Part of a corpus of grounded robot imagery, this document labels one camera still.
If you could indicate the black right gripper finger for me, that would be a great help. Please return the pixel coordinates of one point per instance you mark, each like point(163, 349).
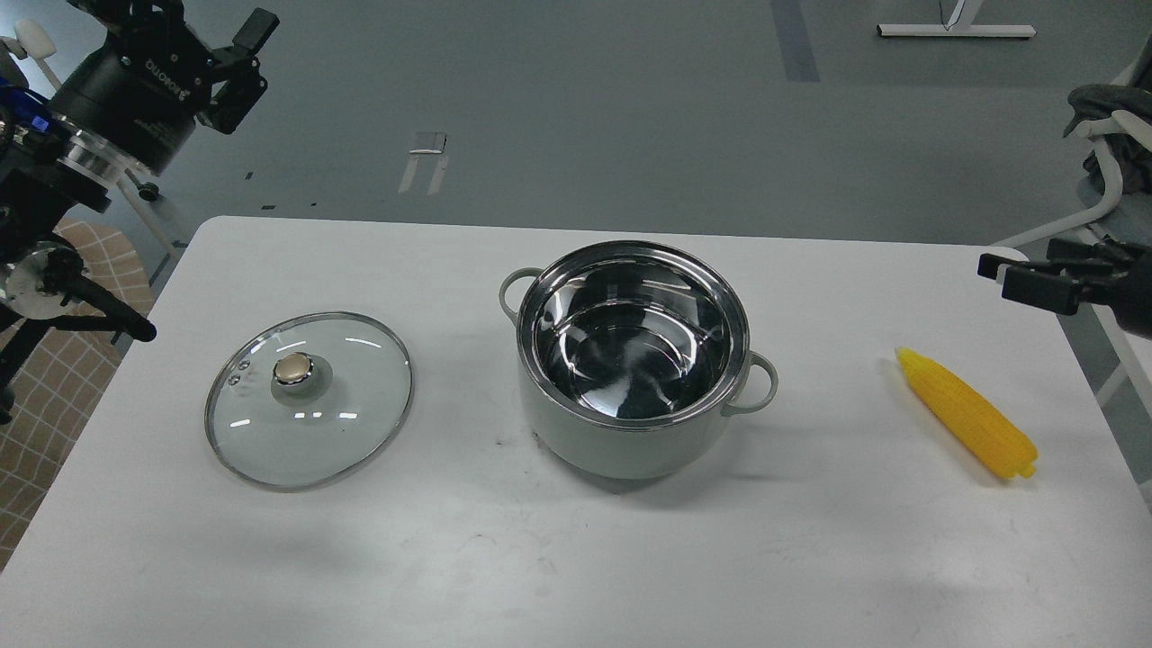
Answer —
point(1066, 257)
point(1057, 294)

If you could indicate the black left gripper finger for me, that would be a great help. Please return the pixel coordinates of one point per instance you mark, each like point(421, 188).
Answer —
point(231, 82)

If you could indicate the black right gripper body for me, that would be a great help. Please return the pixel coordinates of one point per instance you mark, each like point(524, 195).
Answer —
point(1126, 286)

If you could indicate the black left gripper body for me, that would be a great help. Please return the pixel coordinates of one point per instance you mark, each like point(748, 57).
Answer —
point(142, 87)

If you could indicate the yellow toy corn cob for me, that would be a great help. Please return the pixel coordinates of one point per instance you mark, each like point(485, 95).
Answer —
point(1000, 446)

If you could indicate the glass lid with gold knob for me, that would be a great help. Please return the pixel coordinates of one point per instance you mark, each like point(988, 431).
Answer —
point(308, 401)

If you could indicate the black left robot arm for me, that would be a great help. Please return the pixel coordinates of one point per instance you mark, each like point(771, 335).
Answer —
point(44, 285)

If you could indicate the pale green steel pot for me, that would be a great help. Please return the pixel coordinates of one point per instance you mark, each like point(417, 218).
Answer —
point(632, 357)

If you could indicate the white chair with dark clothes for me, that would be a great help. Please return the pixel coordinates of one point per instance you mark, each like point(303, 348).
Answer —
point(1115, 119)

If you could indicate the white table leg base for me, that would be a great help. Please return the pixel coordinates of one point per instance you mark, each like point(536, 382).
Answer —
point(961, 22)

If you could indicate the beige checkered cloth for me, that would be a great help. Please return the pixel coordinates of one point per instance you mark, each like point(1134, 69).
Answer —
point(57, 389)

